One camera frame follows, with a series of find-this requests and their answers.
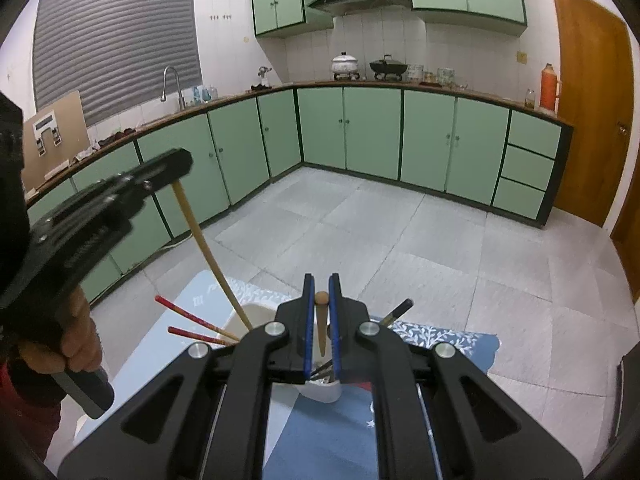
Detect plain bamboo chopstick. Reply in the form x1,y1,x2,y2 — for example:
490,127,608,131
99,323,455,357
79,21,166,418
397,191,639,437
314,292,330,356
171,181,253,330

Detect green lower kitchen cabinets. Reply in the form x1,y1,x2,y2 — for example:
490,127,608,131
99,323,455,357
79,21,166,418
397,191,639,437
24,80,575,306

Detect cardboard box with fittings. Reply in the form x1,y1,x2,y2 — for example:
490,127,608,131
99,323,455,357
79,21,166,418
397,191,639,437
22,91,90,192

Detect red-end bamboo chopstick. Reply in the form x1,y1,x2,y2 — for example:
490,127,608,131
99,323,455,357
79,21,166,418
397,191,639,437
167,326,235,346
154,295,240,344

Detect white double utensil holder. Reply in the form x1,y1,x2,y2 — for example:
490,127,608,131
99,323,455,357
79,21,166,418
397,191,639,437
244,296,346,404

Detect white cooking pot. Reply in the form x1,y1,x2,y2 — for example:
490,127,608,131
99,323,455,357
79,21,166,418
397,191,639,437
331,51,360,81

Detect blue table mat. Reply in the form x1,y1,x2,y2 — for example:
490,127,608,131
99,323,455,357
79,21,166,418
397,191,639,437
73,271,500,479

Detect grey window blind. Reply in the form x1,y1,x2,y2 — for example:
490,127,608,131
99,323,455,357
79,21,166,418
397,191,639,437
32,0,203,126

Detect black wok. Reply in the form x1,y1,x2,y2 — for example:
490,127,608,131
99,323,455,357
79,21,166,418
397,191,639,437
369,54,408,81

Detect orange thermos flask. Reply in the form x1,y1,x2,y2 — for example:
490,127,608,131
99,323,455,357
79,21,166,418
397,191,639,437
539,63,561,112

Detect chrome kitchen faucet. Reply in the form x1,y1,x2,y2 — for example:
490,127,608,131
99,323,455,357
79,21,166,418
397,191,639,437
159,65,188,111

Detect dark glass cabinet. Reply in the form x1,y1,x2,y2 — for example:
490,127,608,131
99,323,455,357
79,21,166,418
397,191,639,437
608,344,640,446

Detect small glass jar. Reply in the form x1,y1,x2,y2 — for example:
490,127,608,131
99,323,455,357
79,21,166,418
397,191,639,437
524,89,536,110

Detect person left hand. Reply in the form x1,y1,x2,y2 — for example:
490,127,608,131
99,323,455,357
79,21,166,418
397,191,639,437
18,286,103,375

